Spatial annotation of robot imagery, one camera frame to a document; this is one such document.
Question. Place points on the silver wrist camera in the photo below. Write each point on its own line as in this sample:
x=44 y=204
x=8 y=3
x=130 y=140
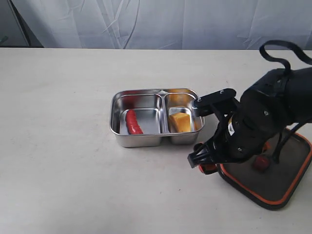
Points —
x=220 y=103

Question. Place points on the dark lid with orange valve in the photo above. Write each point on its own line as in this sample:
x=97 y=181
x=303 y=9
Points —
x=266 y=183

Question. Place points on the yellow cheese wedge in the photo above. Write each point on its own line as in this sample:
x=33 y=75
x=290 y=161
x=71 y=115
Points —
x=180 y=122

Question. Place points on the red toy sausage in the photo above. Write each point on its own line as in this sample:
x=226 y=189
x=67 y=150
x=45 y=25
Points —
x=132 y=124

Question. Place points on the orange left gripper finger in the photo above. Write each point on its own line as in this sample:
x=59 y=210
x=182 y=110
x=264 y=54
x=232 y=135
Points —
x=208 y=169

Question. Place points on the stainless steel lunch box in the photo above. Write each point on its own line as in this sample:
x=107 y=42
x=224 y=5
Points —
x=153 y=108

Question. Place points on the white backdrop curtain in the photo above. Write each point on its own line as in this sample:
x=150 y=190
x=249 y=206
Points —
x=167 y=24

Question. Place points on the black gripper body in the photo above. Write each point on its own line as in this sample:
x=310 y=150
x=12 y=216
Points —
x=243 y=133

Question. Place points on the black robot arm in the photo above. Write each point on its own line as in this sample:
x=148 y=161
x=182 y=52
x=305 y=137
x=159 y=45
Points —
x=296 y=90

